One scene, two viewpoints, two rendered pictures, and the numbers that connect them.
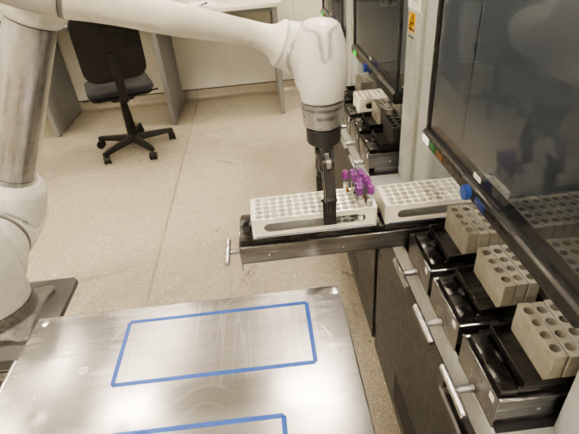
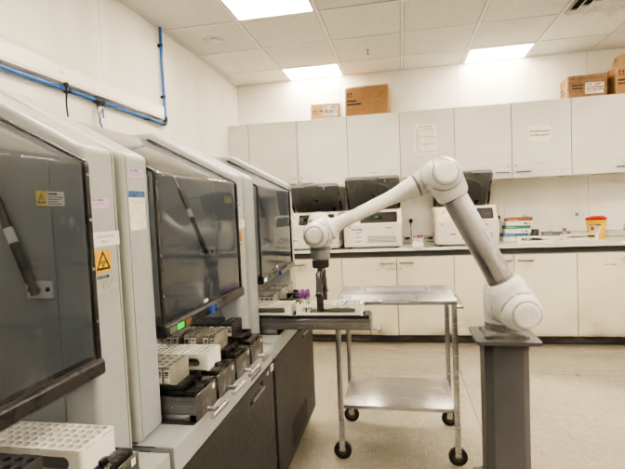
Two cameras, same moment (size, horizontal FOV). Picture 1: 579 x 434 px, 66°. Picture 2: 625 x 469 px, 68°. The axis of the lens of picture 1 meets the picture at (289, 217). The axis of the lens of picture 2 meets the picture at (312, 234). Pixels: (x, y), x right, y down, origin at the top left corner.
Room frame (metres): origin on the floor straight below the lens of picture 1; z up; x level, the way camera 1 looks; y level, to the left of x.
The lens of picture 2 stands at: (2.92, 0.34, 1.28)
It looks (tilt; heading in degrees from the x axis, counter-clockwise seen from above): 3 degrees down; 193
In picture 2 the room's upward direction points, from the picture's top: 3 degrees counter-clockwise
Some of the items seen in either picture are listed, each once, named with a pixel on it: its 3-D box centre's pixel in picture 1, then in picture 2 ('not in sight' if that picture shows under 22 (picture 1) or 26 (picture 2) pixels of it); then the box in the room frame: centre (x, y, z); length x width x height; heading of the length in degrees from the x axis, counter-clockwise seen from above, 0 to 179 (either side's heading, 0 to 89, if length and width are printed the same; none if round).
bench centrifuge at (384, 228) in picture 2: not in sight; (373, 211); (-1.69, -0.08, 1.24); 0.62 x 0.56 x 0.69; 2
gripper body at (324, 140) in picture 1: (324, 144); (321, 269); (0.91, -0.09, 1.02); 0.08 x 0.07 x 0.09; 2
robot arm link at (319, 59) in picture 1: (319, 58); (318, 229); (0.93, -0.09, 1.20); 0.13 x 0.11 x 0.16; 7
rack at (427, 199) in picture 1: (439, 200); (262, 309); (0.92, -0.37, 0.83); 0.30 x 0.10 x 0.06; 92
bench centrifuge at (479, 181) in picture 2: not in sight; (462, 207); (-1.72, 0.77, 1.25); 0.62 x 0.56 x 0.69; 1
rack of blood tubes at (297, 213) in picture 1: (312, 213); (329, 309); (0.91, -0.06, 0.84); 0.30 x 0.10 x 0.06; 92
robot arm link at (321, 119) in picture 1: (322, 112); (320, 253); (0.91, -0.09, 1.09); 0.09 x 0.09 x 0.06
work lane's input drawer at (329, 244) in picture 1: (367, 226); (300, 320); (0.92, -0.19, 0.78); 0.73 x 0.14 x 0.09; 92
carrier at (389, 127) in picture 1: (390, 130); (234, 328); (1.32, -0.35, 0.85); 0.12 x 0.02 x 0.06; 2
